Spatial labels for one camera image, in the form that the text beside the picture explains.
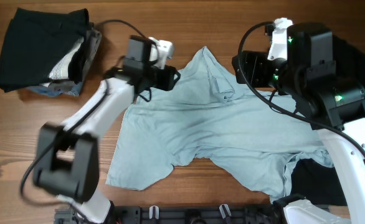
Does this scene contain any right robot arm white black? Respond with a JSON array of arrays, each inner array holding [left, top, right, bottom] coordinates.
[[232, 18, 365, 223]]

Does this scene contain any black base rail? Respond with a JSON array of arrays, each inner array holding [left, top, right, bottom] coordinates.
[[54, 203, 331, 224]]

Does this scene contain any white clip left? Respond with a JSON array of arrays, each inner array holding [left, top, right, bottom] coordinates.
[[149, 205, 159, 220]]

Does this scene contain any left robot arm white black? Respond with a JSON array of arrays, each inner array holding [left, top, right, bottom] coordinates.
[[26, 35, 180, 223]]

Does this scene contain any folded blue garment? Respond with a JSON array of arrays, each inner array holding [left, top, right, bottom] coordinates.
[[26, 81, 83, 97]]

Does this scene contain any light blue polo shirt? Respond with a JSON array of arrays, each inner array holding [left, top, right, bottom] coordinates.
[[106, 48, 333, 200]]

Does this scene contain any white clip right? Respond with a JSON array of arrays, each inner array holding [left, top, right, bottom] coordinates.
[[219, 204, 231, 219]]

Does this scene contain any white clip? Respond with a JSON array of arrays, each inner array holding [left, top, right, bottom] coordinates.
[[149, 205, 159, 220], [219, 204, 231, 219]]

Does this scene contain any folded grey garment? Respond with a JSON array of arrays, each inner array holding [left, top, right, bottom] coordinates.
[[74, 27, 102, 85]]

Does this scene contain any black garment on right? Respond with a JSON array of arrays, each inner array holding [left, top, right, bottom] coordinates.
[[290, 34, 365, 207]]

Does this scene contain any folded black garment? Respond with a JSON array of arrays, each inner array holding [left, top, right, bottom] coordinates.
[[0, 8, 91, 92]]

